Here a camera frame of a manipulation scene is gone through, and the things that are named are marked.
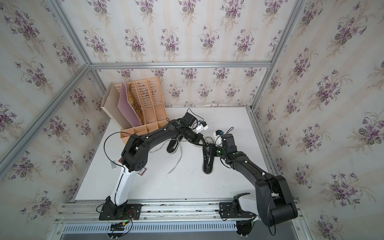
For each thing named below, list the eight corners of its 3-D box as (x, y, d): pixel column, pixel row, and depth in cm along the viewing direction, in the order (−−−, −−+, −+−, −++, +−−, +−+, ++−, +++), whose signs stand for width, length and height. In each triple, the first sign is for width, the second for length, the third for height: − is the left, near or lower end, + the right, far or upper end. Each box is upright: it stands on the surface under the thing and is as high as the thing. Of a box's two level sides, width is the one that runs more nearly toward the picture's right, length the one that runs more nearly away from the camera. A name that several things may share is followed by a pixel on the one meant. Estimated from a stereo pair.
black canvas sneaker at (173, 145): (165, 151, 96) (164, 148, 93) (174, 139, 102) (173, 136, 99) (172, 155, 94) (172, 152, 91) (181, 143, 100) (180, 140, 97)
